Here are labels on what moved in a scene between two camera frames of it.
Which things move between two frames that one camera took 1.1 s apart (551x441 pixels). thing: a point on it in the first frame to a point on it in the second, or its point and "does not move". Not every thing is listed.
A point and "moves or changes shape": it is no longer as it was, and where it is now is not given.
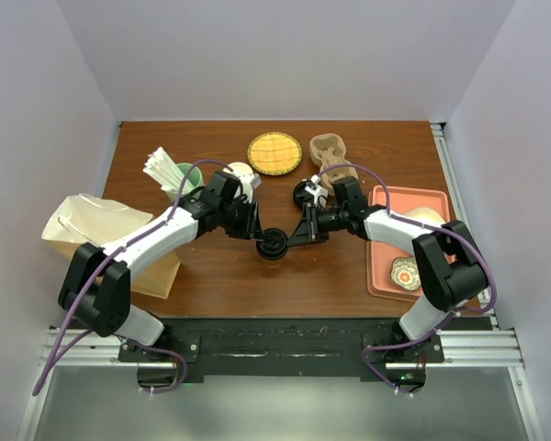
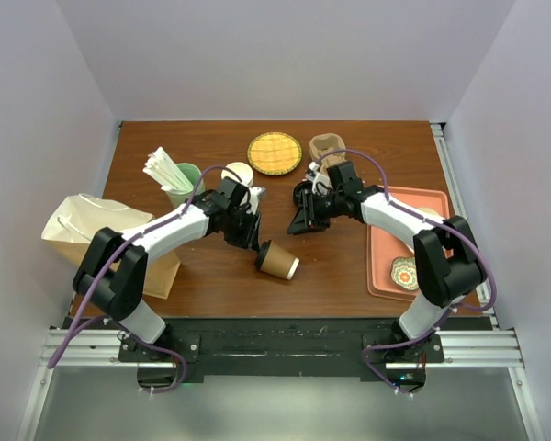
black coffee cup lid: [275, 243] to [262, 254]
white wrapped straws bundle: [163, 170] does not move
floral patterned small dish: [405, 273] does not move
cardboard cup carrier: [329, 150] does not move
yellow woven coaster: [275, 153] does not move
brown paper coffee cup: [272, 264] moves or changes shape
